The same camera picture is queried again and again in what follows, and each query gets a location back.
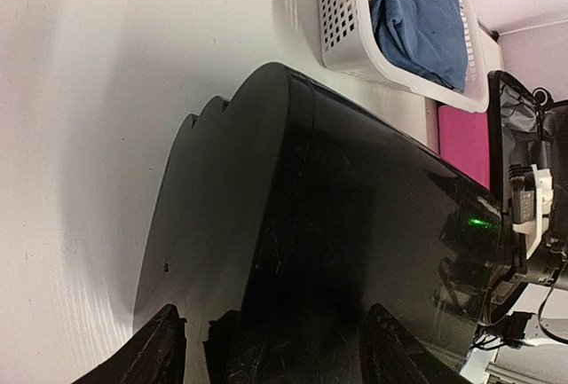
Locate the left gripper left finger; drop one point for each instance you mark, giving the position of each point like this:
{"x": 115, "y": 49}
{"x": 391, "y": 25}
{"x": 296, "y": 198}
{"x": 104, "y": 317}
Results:
{"x": 154, "y": 354}

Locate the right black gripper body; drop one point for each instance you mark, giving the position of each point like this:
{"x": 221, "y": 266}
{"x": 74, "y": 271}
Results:
{"x": 513, "y": 270}

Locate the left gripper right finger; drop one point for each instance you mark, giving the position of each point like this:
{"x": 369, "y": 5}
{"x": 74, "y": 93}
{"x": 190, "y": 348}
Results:
{"x": 388, "y": 353}

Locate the black pink drawer organizer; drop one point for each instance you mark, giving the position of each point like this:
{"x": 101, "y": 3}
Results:
{"x": 286, "y": 212}

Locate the blue item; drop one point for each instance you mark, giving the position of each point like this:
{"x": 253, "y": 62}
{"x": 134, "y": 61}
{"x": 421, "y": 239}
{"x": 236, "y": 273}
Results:
{"x": 423, "y": 37}

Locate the white plastic mesh basket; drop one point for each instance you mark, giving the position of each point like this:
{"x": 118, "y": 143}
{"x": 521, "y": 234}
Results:
{"x": 341, "y": 33}

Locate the pink hard-shell suitcase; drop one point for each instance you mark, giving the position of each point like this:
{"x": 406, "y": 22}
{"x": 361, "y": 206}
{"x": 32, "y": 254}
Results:
{"x": 519, "y": 127}

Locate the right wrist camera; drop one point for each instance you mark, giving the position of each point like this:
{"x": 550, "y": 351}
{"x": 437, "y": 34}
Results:
{"x": 531, "y": 201}

